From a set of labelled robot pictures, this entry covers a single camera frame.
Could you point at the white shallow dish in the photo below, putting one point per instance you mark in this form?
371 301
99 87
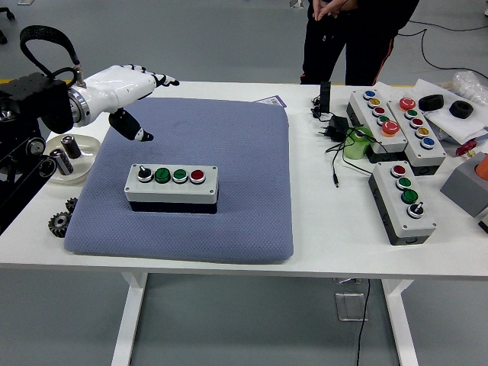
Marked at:
85 164

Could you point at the person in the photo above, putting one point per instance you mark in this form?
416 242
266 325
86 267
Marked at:
354 42

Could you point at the blue-grey textured mat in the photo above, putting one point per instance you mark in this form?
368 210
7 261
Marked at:
236 160

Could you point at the small dark metal gear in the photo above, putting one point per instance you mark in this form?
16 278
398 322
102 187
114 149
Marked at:
71 205

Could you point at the grey four-button control box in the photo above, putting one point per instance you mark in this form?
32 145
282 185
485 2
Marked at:
171 190
413 225

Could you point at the white table leg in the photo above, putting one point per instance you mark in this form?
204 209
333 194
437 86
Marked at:
402 324
127 320

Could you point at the five-button box, mushroom by green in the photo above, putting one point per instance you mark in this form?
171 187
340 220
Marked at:
366 110

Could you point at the large dark metal gear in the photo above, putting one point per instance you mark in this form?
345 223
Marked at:
59 225

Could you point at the black upright device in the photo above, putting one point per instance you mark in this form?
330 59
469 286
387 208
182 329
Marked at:
325 95

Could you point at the metal floor plate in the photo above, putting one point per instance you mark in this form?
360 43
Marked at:
350 307

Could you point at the person's right hand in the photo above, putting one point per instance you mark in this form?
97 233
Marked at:
321 9

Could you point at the purple printed card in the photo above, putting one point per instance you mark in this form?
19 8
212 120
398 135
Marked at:
272 101

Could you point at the clear plastic bag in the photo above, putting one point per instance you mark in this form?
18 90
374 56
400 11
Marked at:
470 85

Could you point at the five-button box, mushroom end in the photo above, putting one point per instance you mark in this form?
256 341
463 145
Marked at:
434 152

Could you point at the black chair base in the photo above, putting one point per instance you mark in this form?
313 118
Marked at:
4 36

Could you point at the black metal cylinder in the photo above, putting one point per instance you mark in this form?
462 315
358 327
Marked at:
63 162
72 147

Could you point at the grey block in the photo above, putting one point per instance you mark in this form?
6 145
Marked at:
463 190

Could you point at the white black small box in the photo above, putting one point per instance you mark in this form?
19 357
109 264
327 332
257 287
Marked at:
484 221

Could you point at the orange cylinder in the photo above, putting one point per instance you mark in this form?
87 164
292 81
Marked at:
482 165

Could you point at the person's left hand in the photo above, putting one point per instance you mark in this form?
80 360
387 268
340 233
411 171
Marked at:
337 7

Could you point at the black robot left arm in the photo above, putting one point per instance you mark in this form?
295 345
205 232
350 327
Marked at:
34 99

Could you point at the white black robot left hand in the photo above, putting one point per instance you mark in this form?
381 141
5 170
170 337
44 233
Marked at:
118 85

